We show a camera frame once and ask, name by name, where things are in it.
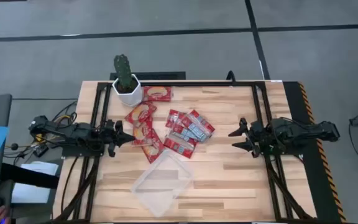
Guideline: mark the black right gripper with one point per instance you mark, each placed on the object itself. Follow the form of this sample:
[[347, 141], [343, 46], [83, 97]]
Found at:
[[258, 137]]

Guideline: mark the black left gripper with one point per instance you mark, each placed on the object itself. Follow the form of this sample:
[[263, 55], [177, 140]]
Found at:
[[110, 137]]

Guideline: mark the red popcorn bag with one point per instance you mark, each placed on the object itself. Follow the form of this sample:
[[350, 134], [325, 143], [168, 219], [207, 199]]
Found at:
[[183, 132], [201, 124], [153, 151], [179, 146], [140, 112], [141, 133], [157, 94], [172, 118]]

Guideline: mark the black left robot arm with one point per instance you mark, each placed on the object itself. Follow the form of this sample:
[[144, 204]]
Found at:
[[79, 132]]

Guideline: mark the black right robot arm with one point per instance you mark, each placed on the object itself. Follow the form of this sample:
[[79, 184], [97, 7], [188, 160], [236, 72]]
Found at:
[[303, 130]]

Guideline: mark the white faceted plant pot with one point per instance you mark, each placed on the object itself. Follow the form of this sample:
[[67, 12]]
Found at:
[[129, 98]]

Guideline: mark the clear plastic bin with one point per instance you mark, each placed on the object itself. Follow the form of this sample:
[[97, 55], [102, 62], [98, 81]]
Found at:
[[163, 183]]

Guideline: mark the green cactus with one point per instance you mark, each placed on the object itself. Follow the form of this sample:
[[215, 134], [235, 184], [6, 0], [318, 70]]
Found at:
[[122, 70]]

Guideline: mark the black power adapter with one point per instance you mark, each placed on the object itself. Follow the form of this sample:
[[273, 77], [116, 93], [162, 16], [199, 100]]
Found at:
[[40, 151]]

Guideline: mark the black flat bar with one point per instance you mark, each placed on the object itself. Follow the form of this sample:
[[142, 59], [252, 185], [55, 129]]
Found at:
[[26, 175]]

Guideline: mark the white paper sheet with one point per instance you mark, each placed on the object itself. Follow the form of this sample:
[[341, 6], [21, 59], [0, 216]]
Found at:
[[30, 193]]

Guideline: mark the black round plug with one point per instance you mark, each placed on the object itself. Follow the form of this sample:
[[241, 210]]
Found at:
[[14, 146]]

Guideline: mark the black aluminium table frame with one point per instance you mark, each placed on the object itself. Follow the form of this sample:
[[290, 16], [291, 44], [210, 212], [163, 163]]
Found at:
[[197, 83]]

